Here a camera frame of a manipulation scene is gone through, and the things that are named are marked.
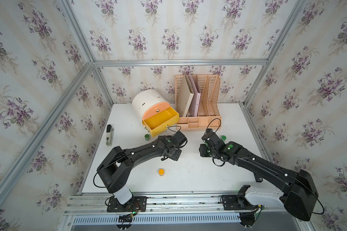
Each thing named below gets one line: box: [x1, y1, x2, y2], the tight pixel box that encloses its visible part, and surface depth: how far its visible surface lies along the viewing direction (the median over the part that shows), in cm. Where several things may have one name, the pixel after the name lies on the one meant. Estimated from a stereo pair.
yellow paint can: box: [158, 168, 165, 177], surface depth 84 cm
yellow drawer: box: [142, 106, 180, 138], surface depth 92 cm
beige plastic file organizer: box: [174, 74, 222, 130], surface depth 110 cm
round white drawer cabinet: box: [131, 89, 180, 138], surface depth 92 cm
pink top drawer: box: [142, 101, 172, 123], surface depth 88 cm
